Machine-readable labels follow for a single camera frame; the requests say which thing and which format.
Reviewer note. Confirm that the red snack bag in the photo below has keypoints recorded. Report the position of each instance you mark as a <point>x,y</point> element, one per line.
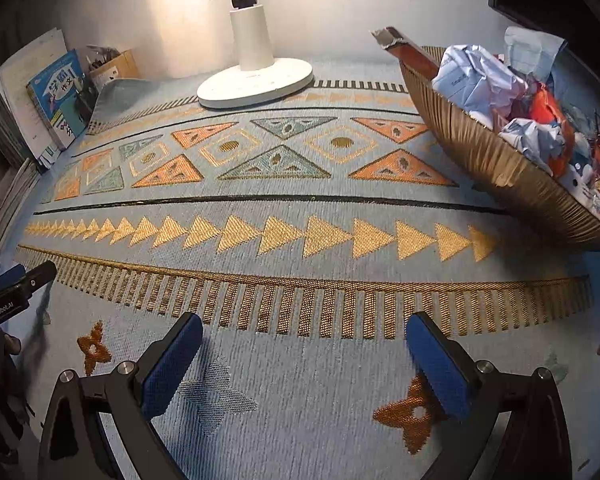
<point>547,102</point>

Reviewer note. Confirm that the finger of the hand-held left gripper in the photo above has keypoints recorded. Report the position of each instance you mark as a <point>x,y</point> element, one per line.
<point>35,280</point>
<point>7,276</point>

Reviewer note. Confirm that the white desk lamp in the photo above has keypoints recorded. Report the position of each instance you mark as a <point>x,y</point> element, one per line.
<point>252,35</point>

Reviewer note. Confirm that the long dark brown snack wrapper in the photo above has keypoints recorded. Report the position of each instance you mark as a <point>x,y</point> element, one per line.
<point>410,52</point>

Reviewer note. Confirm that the stack of grey workbooks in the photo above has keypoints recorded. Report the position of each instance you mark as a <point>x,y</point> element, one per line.
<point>5,130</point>

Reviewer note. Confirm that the cardboard box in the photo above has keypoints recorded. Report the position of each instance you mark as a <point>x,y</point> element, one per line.
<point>120,65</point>

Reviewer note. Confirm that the amber ribbed glass bowl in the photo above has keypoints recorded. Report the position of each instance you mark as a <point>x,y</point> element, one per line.
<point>505,160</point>

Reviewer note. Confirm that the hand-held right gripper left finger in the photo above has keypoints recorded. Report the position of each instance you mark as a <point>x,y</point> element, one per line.
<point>172,365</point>

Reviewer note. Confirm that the black mesh pen holder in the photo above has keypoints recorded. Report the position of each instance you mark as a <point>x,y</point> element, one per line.
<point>86,100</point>

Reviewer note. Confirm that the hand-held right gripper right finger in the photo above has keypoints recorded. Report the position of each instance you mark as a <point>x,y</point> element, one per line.
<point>437,365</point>

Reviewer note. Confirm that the flat pile of papers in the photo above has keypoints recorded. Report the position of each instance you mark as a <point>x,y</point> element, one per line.
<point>5,205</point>

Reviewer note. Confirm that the patterned blue mat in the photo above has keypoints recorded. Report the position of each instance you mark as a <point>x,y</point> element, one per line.
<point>300,210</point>

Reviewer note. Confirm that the white paper booklets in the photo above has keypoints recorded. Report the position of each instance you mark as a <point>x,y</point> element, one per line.
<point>25,65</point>

